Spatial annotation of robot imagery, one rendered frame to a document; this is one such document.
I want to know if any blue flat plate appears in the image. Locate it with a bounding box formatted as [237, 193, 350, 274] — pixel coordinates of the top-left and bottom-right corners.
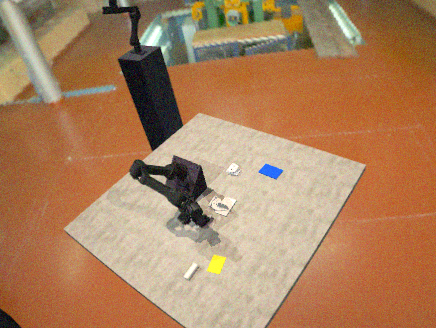
[259, 164, 284, 179]

